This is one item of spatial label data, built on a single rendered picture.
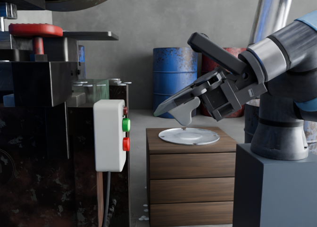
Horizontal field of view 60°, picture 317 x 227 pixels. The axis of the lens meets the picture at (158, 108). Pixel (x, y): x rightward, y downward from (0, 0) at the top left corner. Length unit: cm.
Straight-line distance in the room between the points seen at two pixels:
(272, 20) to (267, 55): 19
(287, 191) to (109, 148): 49
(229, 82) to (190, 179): 73
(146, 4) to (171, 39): 61
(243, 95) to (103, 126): 27
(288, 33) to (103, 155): 41
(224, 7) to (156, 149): 332
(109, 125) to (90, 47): 371
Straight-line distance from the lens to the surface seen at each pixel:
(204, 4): 420
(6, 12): 87
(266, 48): 54
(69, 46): 79
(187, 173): 119
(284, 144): 80
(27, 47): 87
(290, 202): 84
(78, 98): 54
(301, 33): 56
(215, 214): 131
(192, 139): 128
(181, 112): 52
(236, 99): 52
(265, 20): 72
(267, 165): 76
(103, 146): 53
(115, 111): 51
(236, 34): 423
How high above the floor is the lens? 70
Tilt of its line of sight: 9 degrees down
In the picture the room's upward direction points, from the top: straight up
